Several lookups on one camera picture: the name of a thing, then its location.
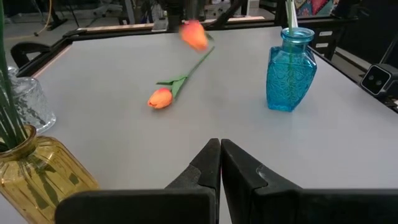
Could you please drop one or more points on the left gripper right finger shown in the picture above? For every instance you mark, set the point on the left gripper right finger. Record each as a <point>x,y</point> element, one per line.
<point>248,193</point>

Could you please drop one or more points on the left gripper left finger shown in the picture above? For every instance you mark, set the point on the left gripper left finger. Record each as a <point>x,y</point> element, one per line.
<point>186,202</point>

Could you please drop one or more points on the orange artificial tulip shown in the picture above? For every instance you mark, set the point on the orange artificial tulip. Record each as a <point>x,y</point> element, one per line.
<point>289,15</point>
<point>160,98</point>
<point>193,34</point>

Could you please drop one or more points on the pink artificial flower bunch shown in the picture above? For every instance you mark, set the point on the pink artificial flower bunch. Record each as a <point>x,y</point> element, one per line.
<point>12,130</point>

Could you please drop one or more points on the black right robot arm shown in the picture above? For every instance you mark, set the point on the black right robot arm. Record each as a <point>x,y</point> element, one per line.
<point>174,12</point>

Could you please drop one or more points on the blue cut-glass vase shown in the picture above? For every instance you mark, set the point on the blue cut-glass vase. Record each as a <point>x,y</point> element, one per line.
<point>290,77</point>

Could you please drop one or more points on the amber ribbed glass vase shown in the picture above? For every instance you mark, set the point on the amber ribbed glass vase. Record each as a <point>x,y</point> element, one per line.
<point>40,174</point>

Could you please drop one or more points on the clear textured glass vase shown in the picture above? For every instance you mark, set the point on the clear textured glass vase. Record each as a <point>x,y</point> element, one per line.
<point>31,99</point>

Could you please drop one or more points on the black labelled drawer unit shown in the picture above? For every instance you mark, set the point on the black labelled drawer unit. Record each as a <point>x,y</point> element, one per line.
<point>325,43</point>

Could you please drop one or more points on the colourful patterned quilt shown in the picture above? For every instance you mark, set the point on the colourful patterned quilt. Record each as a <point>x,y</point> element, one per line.
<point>314,7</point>

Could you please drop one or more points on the black table-level camera box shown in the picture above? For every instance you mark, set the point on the black table-level camera box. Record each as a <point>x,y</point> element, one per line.
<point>377,79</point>

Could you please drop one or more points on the black aluminium table frame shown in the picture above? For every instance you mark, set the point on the black aluminium table frame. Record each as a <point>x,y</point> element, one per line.
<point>326,21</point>

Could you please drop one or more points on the black arched bracket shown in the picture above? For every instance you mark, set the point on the black arched bracket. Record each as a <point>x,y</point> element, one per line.
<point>25,46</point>

